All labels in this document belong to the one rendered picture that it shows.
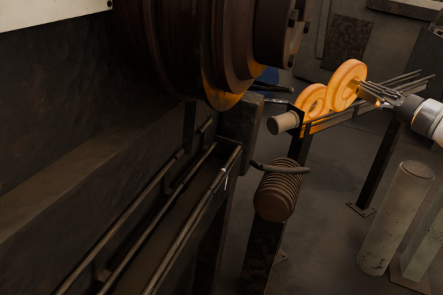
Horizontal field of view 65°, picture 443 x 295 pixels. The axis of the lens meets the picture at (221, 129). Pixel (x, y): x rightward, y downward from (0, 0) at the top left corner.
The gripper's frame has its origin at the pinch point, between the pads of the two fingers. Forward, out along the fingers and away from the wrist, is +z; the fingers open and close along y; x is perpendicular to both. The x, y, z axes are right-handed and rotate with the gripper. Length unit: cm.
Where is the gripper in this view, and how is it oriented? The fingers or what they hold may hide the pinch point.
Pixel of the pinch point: (348, 81)
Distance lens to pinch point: 107.6
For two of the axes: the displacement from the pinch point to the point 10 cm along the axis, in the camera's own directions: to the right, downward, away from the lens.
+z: -6.6, -4.8, 5.8
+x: 1.6, -8.4, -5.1
